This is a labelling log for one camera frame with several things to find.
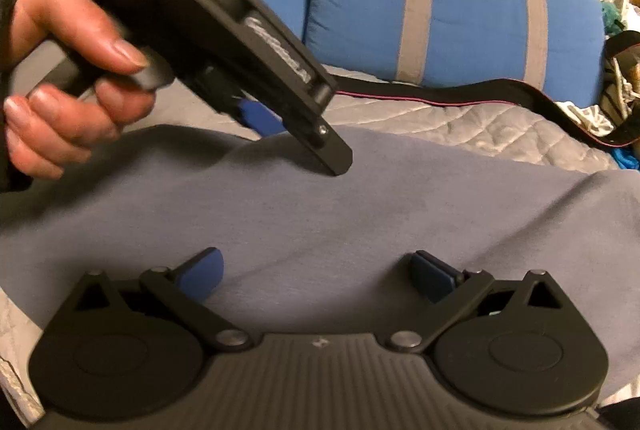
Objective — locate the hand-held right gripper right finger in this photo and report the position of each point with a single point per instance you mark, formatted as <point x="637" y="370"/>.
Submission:
<point x="430" y="279"/>

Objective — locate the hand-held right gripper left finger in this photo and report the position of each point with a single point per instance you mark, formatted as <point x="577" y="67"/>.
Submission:
<point x="200" y="272"/>

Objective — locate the grey fleece pants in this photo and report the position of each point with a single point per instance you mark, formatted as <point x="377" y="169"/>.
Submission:
<point x="350" y="210"/>

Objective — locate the white striped cloth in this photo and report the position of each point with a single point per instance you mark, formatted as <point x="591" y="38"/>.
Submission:
<point x="620" y="82"/>

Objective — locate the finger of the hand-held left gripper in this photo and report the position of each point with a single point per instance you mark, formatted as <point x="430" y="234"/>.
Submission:
<point x="300" y="80"/>
<point x="260" y="122"/>

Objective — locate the teal yarn bundle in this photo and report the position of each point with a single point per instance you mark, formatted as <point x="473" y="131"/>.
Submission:
<point x="614" y="17"/>

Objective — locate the person's left hand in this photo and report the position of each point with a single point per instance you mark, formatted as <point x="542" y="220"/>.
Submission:
<point x="60" y="10"/>

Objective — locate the large blue striped pillow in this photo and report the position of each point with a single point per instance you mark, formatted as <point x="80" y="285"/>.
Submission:
<point x="465" y="10"/>

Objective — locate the white crumpled cloth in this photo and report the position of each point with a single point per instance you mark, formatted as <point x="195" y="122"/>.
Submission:
<point x="590" y="120"/>

